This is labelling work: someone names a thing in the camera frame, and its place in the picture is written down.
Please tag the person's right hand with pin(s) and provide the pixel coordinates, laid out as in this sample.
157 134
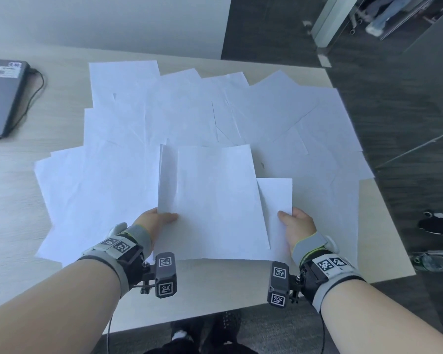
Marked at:
301 226

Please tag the person's left hand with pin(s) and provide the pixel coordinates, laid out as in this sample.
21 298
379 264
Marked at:
153 224

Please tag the single white paper sheet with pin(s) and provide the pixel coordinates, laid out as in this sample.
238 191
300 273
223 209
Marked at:
278 195

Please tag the stack of white sheets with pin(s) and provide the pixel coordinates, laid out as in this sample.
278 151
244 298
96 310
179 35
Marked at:
210 195

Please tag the person's right forearm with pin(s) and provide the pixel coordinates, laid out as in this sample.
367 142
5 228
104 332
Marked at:
384 320

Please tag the person's left forearm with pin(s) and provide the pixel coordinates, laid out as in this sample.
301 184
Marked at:
48 309

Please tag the person's left black shoe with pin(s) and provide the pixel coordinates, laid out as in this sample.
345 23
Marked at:
186 328

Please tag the person's black shoe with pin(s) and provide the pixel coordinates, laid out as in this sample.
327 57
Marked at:
227 326
186 328

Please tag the person's right black shoe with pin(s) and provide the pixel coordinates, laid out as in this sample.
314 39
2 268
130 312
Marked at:
227 326

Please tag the person's black trousers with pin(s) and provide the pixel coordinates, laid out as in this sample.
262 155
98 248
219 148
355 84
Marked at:
199 348

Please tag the light wooden table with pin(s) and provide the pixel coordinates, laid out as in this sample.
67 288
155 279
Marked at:
214 287

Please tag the clear plastic water bottle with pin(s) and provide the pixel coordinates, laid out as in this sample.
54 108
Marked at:
433 262

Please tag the grey closed laptop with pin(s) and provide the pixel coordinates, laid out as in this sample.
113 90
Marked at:
2 95

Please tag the white pillar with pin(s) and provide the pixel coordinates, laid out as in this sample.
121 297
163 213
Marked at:
332 20

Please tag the grey office chair base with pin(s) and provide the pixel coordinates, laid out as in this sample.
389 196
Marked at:
360 22

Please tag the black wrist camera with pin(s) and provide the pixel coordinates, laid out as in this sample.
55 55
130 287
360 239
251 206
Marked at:
165 276
279 285

